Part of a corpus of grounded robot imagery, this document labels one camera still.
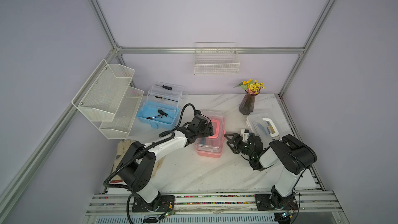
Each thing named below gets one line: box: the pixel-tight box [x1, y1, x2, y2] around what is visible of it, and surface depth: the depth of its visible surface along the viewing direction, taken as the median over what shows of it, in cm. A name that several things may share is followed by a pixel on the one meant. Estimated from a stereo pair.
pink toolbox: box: [194, 109, 226, 159], surface depth 87 cm
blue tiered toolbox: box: [136, 81, 189, 130], surface depth 110 cm
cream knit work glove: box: [151, 156, 166, 179], surface depth 87 cm
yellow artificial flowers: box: [232, 78, 266, 95], surface depth 95 cm
